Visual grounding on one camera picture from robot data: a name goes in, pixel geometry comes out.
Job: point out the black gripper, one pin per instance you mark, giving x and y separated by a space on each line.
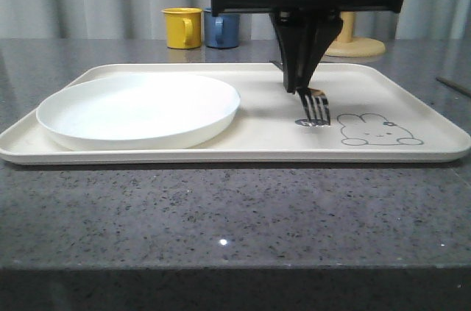
303 39

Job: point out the silver metal fork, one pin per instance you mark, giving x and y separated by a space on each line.
315 105

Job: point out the white round plate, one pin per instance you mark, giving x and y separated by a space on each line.
139 111

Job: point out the blue enamel mug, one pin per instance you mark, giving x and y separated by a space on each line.
221 31

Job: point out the cream rabbit serving tray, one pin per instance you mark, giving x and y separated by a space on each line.
373 120

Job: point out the yellow enamel mug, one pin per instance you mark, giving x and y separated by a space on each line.
183 27

